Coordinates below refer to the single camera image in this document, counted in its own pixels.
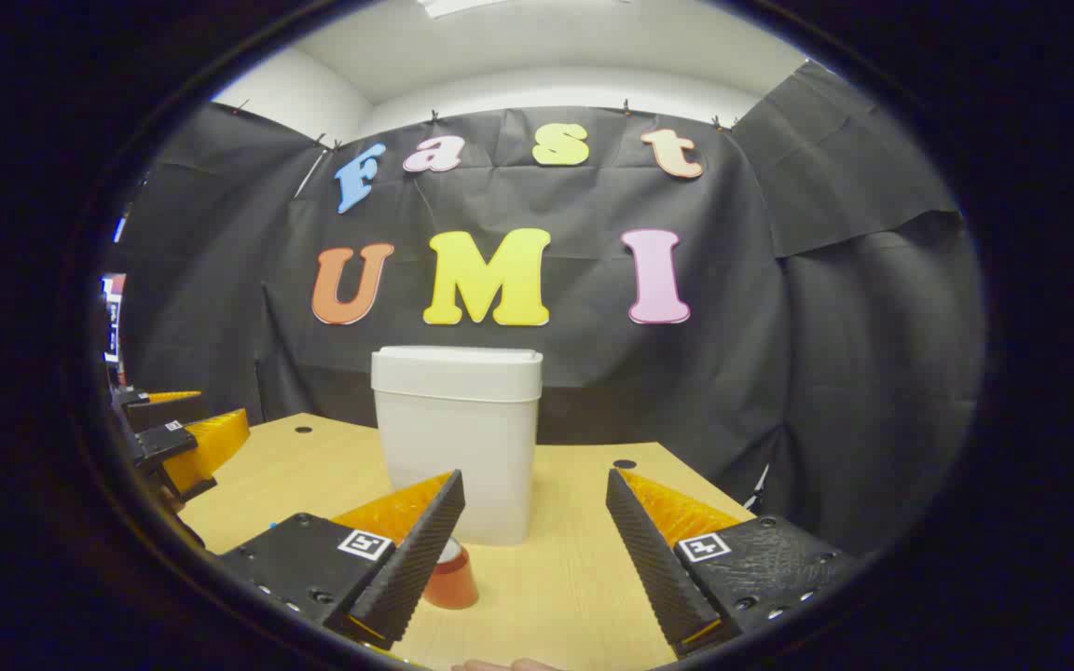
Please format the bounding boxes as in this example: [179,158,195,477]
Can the wooden desktop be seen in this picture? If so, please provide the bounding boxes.
[178,413,757,671]

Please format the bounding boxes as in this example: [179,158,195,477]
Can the white desktop garbage bin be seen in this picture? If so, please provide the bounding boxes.
[371,346,544,546]

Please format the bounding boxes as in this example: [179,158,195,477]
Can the red pop can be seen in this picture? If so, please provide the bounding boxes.
[422,538,480,610]

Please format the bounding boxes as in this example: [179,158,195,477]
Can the ceiling light panel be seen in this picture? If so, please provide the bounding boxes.
[418,0,505,20]

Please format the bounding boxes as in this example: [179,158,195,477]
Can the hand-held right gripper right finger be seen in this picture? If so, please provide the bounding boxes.
[605,468,860,658]

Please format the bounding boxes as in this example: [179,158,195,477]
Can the black backdrop cloth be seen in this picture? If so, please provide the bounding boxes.
[113,61,985,560]

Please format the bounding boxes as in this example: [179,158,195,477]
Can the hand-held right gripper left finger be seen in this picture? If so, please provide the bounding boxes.
[218,469,465,651]

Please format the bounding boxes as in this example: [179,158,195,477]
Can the computer monitor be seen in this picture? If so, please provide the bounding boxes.
[103,273,127,366]

